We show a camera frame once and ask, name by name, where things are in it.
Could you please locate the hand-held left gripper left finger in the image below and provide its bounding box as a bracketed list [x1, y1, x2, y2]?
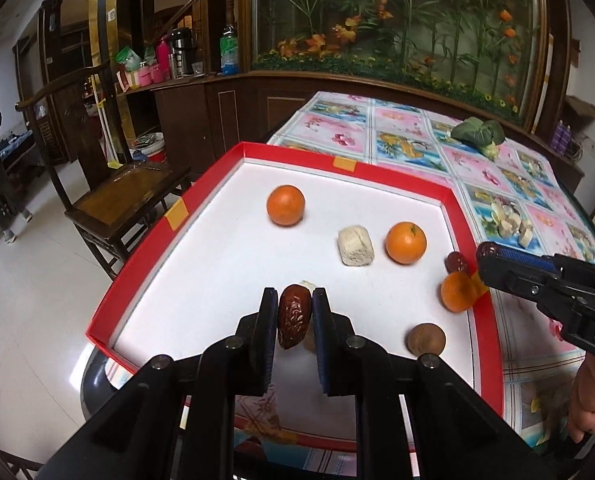
[52, 287, 279, 480]

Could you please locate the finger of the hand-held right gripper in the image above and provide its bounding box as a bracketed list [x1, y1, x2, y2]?
[476, 259, 573, 318]
[476, 241, 595, 283]

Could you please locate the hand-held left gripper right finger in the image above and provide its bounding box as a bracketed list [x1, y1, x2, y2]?
[311, 287, 534, 480]

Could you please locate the wrinkled red date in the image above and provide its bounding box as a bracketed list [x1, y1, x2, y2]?
[277, 284, 313, 350]

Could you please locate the orange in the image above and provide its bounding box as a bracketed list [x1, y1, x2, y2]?
[440, 271, 483, 314]
[266, 185, 307, 226]
[385, 221, 427, 265]

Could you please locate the spotted dark red date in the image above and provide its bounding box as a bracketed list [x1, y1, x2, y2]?
[445, 251, 471, 276]

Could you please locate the brown longan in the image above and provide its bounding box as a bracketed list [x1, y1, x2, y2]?
[407, 323, 447, 359]

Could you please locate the red-rimmed white box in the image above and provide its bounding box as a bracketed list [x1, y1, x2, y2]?
[86, 141, 505, 453]

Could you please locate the person's right hand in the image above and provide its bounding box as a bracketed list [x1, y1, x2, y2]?
[567, 355, 595, 444]

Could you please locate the green bok choy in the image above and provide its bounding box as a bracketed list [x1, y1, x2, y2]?
[450, 117, 505, 161]

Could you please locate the dark wooden shelf cabinet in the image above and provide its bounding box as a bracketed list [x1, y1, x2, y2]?
[542, 0, 595, 191]

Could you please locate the dark wooden chair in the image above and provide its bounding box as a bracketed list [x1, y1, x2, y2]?
[16, 60, 194, 281]

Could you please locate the white and red bucket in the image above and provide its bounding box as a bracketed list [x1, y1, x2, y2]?
[130, 132, 167, 165]

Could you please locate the dark wooden sideboard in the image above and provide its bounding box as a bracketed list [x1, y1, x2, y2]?
[114, 72, 323, 173]

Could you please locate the artificial flower display panel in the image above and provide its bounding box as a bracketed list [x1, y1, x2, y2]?
[251, 0, 549, 127]

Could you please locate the pink container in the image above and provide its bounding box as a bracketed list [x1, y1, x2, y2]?
[136, 64, 165, 87]

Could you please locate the clear bottle green label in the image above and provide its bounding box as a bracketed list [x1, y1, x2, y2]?
[220, 24, 240, 76]

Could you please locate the pink bottle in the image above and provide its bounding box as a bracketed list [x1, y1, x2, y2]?
[156, 36, 173, 82]

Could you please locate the steel and black thermos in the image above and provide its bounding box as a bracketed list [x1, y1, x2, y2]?
[170, 27, 193, 80]

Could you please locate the green snack bag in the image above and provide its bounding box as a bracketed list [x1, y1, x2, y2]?
[116, 46, 145, 73]

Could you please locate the white mop handle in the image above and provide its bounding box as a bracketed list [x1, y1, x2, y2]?
[97, 76, 120, 168]

